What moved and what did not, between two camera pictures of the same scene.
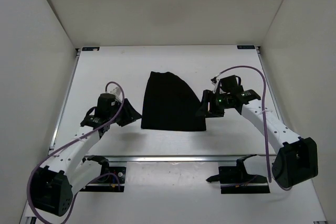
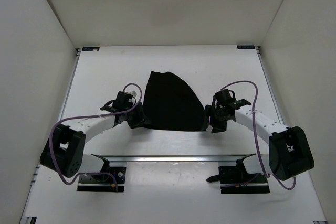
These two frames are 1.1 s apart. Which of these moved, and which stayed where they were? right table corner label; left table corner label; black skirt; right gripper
Moved: right gripper
Stayed: right table corner label; black skirt; left table corner label
